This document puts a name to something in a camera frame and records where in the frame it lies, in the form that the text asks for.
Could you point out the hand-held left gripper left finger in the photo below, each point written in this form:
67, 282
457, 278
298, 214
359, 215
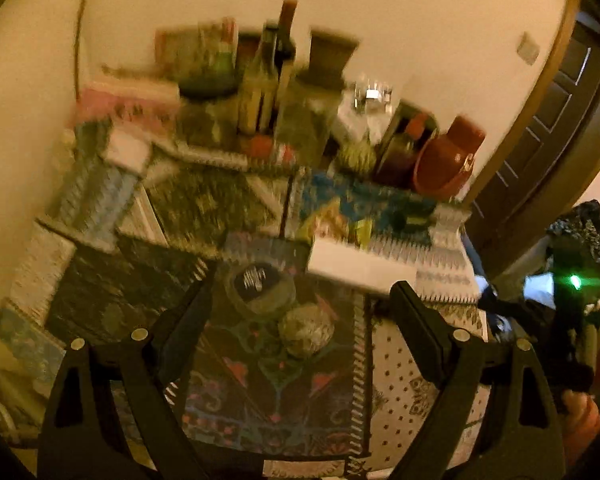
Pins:
190, 325

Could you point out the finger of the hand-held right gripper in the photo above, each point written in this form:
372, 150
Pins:
515, 325

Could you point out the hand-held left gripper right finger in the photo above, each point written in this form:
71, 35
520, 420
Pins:
420, 330

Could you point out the round dark lidded container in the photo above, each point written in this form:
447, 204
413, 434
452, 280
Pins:
257, 285

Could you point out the white paper box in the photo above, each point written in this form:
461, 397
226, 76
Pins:
360, 267

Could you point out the paper ball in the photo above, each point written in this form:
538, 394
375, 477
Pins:
306, 331

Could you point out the person's right hand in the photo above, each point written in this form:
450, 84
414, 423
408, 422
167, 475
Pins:
582, 425

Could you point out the white plastic bag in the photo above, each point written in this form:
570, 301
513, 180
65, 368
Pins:
537, 287

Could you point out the patchwork tablecloth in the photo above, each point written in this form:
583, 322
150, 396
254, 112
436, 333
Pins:
130, 270

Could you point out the dark clothes pile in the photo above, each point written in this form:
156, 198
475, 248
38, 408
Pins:
582, 227

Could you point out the yellow green snack wrapper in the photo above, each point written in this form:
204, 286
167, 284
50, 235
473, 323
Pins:
335, 225

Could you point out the red thermos jug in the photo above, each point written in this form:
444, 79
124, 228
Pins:
447, 160

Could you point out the dark brown panel door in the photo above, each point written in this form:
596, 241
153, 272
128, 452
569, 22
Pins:
545, 150

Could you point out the dark sauce bottle red cap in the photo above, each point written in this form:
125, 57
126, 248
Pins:
400, 152

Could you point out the green round object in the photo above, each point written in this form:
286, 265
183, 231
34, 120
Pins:
358, 157

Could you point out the white paper card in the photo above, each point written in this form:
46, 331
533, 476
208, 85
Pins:
127, 150

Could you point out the jar with dark lid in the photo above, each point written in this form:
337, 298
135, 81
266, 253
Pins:
207, 100

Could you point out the large glass jar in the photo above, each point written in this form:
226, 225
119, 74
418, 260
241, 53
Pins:
305, 125

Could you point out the clear drinking glass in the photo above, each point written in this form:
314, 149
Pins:
374, 96

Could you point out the yellow oil bottle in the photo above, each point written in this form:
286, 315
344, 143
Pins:
257, 85

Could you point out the printed snack packet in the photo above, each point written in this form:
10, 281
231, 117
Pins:
190, 50

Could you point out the brown ceramic vase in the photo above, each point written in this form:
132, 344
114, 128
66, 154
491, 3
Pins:
327, 57

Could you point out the dark wine bottle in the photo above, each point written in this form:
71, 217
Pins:
286, 45

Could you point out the thin wooden stick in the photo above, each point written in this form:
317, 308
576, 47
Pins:
80, 40

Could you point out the brown wooden door frame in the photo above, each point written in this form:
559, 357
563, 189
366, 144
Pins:
555, 75

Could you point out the grey wall panel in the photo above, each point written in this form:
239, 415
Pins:
528, 49

